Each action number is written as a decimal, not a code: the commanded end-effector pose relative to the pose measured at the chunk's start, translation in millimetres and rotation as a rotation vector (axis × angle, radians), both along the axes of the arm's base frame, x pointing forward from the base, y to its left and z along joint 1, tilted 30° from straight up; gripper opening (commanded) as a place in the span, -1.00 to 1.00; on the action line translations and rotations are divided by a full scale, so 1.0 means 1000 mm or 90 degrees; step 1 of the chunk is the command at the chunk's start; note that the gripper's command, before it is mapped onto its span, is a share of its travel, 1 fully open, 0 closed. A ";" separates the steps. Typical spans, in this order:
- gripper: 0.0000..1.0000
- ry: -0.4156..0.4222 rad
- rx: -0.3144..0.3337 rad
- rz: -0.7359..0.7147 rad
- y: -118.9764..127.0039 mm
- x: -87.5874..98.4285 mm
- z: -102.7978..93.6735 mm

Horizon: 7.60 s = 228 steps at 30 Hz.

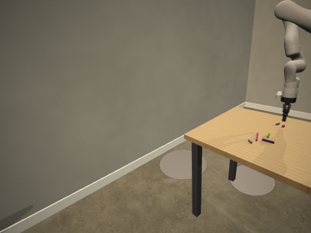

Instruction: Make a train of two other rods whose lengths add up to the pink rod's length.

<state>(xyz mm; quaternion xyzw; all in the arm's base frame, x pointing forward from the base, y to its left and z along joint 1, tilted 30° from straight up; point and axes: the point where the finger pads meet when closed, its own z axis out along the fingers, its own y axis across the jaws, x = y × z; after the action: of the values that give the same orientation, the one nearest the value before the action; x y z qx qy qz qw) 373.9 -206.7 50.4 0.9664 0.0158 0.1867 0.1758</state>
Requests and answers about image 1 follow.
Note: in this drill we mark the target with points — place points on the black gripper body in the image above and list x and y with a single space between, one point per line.
287 101

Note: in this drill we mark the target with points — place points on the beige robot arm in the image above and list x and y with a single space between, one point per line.
292 16

